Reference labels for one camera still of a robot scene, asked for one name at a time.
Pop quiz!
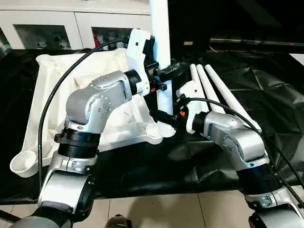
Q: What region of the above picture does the black work mat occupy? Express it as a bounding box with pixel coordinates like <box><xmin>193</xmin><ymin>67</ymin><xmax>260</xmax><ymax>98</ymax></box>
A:
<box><xmin>0</xmin><ymin>46</ymin><xmax>304</xmax><ymax>206</ymax></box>

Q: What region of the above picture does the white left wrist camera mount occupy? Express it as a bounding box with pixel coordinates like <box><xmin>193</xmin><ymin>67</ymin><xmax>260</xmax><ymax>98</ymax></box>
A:
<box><xmin>125</xmin><ymin>28</ymin><xmax>157</xmax><ymax>96</ymax></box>

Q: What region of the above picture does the white glass door cabinet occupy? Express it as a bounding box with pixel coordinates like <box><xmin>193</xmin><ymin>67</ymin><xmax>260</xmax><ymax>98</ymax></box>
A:
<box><xmin>0</xmin><ymin>0</ymin><xmax>152</xmax><ymax>51</ymax></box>

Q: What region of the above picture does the white plastic table leg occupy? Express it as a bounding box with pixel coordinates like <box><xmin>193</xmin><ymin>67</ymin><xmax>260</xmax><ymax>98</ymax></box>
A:
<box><xmin>196</xmin><ymin>63</ymin><xmax>223</xmax><ymax>115</ymax></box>
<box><xmin>190</xmin><ymin>63</ymin><xmax>210</xmax><ymax>112</ymax></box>
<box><xmin>204</xmin><ymin>65</ymin><xmax>262</xmax><ymax>134</ymax></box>
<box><xmin>149</xmin><ymin>0</ymin><xmax>176</xmax><ymax>139</ymax></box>

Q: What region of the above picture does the white flat board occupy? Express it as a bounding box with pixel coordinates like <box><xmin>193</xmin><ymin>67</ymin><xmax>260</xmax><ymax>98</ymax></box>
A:
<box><xmin>289</xmin><ymin>53</ymin><xmax>304</xmax><ymax>64</ymax></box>

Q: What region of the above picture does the white plastic table top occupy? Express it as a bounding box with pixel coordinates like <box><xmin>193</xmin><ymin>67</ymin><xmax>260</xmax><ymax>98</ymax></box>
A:
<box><xmin>9</xmin><ymin>47</ymin><xmax>175</xmax><ymax>179</ymax></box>

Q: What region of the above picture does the black left wrist camera cable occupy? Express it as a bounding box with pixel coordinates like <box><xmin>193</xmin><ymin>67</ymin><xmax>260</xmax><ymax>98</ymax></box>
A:
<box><xmin>37</xmin><ymin>37</ymin><xmax>132</xmax><ymax>177</ymax></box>

